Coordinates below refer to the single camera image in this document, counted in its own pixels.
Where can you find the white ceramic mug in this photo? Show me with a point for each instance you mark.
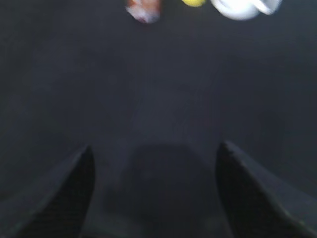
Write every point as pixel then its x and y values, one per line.
pixel 245 9

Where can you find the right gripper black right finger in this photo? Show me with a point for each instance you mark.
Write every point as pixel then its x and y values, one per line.
pixel 257 203

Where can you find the brown coffee drink bottle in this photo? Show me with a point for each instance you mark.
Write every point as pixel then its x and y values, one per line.
pixel 144 11

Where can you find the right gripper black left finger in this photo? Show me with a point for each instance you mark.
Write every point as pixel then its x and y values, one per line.
pixel 56 205

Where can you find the yellow paper cup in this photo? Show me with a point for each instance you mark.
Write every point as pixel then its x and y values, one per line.
pixel 194 3

